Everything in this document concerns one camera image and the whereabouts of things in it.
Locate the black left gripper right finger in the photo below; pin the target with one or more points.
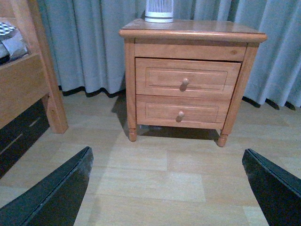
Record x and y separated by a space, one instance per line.
277 191

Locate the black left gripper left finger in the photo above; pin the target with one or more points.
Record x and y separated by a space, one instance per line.
56 199

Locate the grey curtain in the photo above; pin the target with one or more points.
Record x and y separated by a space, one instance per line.
88 55

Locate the white cylindrical air purifier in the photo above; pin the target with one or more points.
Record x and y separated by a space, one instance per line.
159 11

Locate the wooden nightstand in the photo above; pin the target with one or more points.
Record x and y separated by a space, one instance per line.
220 41

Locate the wooden drawer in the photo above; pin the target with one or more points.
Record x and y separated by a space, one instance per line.
186 78
185 112

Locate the grey mattress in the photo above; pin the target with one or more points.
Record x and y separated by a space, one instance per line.
12 46

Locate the checkered bedding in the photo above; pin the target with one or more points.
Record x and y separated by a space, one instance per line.
6 30

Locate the wooden bed frame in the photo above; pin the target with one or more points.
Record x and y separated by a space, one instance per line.
32 77

